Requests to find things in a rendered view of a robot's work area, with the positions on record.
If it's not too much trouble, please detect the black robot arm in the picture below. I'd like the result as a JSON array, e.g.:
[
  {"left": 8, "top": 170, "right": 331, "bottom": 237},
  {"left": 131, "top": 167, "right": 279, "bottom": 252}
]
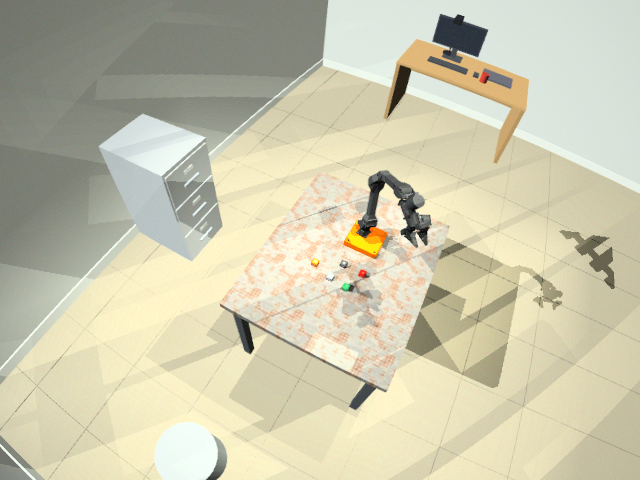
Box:
[{"left": 356, "top": 170, "right": 425, "bottom": 238}]

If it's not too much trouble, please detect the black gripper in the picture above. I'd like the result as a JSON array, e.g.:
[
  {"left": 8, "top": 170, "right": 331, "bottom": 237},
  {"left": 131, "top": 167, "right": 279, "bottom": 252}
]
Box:
[{"left": 400, "top": 211, "right": 432, "bottom": 248}]

